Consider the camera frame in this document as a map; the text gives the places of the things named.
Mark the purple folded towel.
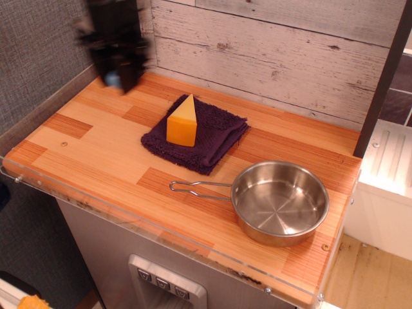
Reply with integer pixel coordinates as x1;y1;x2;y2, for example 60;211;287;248
141;94;249;175

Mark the dark right vertical post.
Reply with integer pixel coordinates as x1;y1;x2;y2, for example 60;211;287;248
353;0;411;158

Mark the orange cheese wedge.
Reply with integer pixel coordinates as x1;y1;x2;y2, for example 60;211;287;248
166;94;198;147

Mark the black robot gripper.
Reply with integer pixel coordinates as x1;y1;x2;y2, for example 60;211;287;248
74;1;149;93

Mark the silver dispenser button panel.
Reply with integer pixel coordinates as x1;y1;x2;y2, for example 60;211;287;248
128;254;208;309

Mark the orange object bottom left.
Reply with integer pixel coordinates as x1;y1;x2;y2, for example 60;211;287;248
17;295;50;309

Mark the blue spoon with grey bowl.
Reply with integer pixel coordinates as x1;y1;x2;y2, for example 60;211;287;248
104;71;122;89

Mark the stainless steel pan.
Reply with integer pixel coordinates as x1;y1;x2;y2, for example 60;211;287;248
169;160;331;248

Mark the white toy sink unit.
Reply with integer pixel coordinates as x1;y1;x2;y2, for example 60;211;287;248
344;120;411;259

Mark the grey toy cabinet front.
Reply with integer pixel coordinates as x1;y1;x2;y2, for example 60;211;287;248
58;201;293;308

